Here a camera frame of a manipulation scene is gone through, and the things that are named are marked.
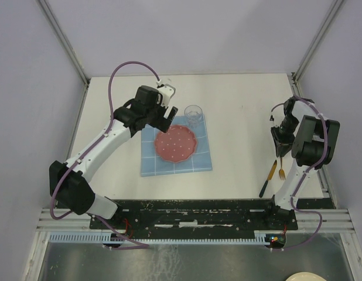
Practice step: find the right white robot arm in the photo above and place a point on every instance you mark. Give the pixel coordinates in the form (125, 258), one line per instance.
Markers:
(311, 139)

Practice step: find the cream plate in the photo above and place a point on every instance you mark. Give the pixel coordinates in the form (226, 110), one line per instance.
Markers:
(305, 276)

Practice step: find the green handled gold fork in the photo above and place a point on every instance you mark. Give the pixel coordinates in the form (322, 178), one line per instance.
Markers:
(282, 175)

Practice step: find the blue checked cloth placemat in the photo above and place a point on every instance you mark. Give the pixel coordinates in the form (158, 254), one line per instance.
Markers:
(153, 165)

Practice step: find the green handled gold knife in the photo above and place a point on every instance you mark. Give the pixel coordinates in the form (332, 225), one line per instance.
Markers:
(269, 177)

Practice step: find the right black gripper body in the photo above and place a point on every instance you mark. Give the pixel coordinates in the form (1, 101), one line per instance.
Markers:
(284, 132)

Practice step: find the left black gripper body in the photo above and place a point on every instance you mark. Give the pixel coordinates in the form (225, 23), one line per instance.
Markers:
(156, 119)

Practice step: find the left aluminium frame post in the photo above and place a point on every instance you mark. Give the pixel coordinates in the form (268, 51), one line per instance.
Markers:
(51, 18)

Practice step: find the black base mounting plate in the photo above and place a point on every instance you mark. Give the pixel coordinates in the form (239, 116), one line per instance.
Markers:
(197, 219)

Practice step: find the right aluminium frame post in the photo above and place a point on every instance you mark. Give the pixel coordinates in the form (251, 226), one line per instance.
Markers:
(321, 33)

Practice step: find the clear plastic cup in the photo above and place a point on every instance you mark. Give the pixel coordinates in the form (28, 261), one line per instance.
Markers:
(193, 115)

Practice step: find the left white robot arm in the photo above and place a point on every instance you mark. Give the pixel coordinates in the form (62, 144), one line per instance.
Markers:
(69, 181)

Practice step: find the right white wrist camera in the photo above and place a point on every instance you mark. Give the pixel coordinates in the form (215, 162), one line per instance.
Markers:
(272, 120)

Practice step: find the aluminium frame post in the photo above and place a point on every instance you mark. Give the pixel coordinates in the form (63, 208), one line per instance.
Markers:
(321, 33)
(51, 18)

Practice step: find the light blue cable duct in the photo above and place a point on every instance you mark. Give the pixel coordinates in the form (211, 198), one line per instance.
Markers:
(110, 238)

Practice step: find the pink dotted plate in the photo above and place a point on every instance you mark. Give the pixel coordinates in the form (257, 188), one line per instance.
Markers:
(176, 145)

